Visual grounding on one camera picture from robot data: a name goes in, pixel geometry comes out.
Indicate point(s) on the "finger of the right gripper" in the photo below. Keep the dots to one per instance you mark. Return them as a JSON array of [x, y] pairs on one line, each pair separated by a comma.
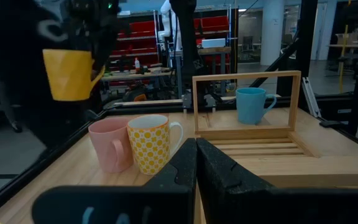
[[102, 46], [78, 42]]

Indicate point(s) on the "yellow post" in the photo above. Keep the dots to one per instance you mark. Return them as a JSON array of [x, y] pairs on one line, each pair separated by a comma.
[[343, 56]]

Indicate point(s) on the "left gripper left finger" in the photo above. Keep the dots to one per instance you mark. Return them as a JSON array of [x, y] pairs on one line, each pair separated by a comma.
[[154, 202]]

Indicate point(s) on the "background desk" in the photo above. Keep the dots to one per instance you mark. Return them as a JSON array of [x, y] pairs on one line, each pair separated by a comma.
[[350, 46]]

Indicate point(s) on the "red bin shelving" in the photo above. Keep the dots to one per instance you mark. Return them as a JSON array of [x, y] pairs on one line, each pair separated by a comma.
[[141, 29]]

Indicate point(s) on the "yellow faceted mug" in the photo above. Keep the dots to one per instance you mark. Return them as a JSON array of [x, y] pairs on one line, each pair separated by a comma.
[[67, 74]]

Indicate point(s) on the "pink mug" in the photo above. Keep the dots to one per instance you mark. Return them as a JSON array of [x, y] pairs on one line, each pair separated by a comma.
[[107, 137]]

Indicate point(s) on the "black table clamp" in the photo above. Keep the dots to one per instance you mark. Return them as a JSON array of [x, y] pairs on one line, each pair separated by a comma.
[[329, 123]]

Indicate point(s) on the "black rig upright post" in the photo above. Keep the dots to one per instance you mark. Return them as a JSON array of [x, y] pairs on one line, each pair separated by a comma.
[[307, 31]]

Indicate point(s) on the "aluminium bracket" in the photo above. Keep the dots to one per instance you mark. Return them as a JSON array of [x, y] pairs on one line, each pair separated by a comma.
[[311, 96]]

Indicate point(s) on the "black aluminium table frame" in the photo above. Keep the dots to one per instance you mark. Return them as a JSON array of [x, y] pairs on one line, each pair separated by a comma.
[[57, 155]]

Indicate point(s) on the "white bottle red cap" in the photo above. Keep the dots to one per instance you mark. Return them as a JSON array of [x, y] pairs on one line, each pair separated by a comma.
[[137, 64]]

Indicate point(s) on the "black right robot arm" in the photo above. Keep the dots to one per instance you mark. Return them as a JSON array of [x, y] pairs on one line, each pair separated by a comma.
[[183, 37]]

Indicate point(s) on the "wooden side table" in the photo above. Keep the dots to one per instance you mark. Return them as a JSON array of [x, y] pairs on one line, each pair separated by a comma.
[[213, 50]]

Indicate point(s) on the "person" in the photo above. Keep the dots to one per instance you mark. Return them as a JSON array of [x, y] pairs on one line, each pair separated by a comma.
[[11, 62]]

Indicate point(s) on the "white box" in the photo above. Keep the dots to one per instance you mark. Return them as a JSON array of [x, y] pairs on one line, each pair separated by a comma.
[[213, 43]]

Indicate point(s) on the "light blue faceted mug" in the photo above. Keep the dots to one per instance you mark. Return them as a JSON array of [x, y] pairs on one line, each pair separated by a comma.
[[250, 105]]

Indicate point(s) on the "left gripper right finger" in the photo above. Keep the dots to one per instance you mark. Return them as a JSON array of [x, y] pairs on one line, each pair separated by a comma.
[[244, 205]]

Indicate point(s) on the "yellow dotted white mug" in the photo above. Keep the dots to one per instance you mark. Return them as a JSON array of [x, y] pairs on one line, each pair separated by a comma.
[[149, 146]]

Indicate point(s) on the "wooden workbench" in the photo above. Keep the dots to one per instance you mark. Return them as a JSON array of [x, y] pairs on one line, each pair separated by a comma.
[[129, 74]]

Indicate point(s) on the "white column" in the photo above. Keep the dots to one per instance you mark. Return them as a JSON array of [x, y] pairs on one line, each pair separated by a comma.
[[272, 31]]

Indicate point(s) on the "cardboard box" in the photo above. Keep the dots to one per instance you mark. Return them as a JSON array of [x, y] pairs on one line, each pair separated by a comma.
[[346, 39]]

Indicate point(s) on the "white robot figure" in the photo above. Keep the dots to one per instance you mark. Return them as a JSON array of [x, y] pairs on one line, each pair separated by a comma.
[[166, 25]]

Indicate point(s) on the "orange shop vacuum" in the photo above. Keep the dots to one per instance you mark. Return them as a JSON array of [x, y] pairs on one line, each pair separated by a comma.
[[140, 97]]

